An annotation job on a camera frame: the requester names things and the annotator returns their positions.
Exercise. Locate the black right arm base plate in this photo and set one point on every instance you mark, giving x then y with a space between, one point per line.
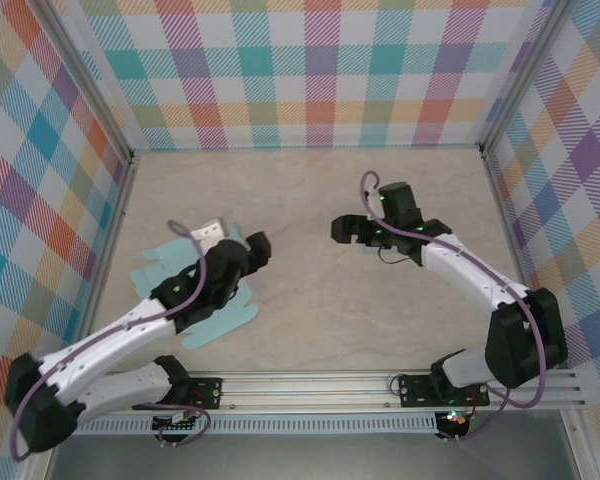
415 392

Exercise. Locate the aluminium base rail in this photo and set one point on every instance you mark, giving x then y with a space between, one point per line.
305 392

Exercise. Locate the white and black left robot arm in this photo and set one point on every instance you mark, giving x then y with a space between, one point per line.
105 345

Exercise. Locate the aluminium frame post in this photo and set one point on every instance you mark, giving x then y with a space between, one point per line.
96 87
522 75

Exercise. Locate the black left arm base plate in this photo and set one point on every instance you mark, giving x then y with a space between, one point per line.
210 392

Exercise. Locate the aluminium table side rail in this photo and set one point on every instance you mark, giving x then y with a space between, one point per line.
494 177
116 210

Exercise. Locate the grey metal sheet panel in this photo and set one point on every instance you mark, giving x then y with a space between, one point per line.
305 460

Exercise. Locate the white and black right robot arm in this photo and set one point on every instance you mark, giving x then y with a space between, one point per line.
470 270

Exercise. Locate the aluminium lower frame bar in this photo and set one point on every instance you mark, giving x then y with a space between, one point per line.
32 470
582 450

